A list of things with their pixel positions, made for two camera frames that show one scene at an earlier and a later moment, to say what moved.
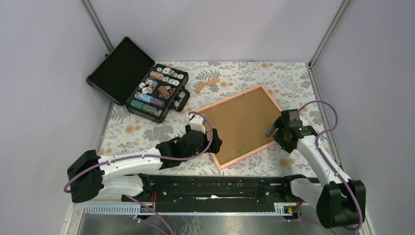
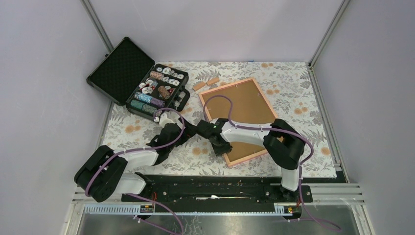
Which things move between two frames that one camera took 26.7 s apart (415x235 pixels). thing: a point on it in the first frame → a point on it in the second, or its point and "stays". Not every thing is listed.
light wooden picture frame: [242, 122] → [209, 91]
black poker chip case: [129, 77] stays
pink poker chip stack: [157, 75] stays
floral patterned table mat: [290, 84] stays
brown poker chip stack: [164, 92] stays
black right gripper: [287, 146] → [219, 152]
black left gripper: [216, 143] → [188, 132]
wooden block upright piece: [213, 81] stays
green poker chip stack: [149, 108] stays
